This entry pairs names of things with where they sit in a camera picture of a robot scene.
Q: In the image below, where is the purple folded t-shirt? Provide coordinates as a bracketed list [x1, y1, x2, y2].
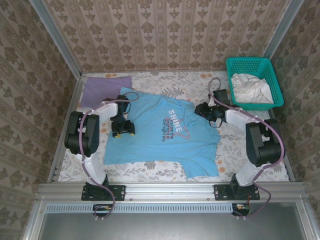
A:
[80, 76, 133, 108]

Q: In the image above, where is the floral patterned table cover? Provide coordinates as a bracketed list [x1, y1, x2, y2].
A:
[57, 71, 290, 183]

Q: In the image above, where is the aluminium side rail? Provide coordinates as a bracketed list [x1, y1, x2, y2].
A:
[271, 109, 296, 182]
[46, 74, 86, 183]

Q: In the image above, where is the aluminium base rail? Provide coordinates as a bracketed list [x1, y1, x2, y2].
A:
[37, 181, 307, 201]

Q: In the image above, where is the white crumpled t-shirt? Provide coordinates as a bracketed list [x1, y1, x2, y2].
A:
[230, 72, 275, 105]

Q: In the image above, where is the grey metal panel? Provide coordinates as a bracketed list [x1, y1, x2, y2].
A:
[23, 201, 312, 240]

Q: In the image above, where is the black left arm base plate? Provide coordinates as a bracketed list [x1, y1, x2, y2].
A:
[81, 184, 126, 202]

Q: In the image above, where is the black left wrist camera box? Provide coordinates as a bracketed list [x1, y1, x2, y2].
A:
[117, 120, 134, 130]

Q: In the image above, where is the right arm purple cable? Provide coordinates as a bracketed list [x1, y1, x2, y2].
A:
[208, 77, 286, 221]

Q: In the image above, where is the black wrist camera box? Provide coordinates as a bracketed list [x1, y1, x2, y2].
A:
[117, 120, 134, 130]
[194, 102, 208, 116]

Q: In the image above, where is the aluminium frame post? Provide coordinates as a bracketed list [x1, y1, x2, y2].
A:
[28, 0, 84, 79]
[262, 0, 305, 60]

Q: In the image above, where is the light blue printed t-shirt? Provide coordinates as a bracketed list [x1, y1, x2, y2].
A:
[102, 86, 221, 180]

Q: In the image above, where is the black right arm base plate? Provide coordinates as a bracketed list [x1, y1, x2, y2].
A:
[213, 184, 261, 202]

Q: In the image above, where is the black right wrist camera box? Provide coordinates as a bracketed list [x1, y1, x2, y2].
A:
[194, 102, 208, 116]

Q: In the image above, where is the teal plastic basket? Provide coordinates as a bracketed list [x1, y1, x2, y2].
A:
[225, 57, 285, 111]

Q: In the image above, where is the grey slotted cable duct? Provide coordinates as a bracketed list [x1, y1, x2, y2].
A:
[44, 202, 235, 214]

